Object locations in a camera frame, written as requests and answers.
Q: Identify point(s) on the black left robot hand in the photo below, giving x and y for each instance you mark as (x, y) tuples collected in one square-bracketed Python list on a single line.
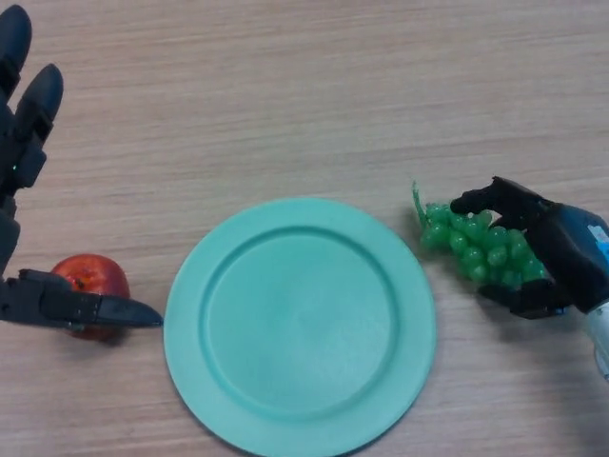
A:
[(21, 143)]

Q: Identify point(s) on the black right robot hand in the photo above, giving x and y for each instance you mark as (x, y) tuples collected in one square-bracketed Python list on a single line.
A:
[(556, 247)]

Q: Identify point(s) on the green grape bunch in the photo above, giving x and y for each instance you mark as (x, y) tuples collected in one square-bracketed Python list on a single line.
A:
[(480, 247)]

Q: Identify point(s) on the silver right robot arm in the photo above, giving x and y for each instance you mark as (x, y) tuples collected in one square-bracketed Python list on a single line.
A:
[(600, 333)]

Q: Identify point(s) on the green round plate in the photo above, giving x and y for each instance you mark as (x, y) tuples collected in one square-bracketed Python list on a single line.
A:
[(300, 326)]

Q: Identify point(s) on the red apple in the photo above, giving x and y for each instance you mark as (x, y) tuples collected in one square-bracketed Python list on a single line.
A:
[(102, 281)]

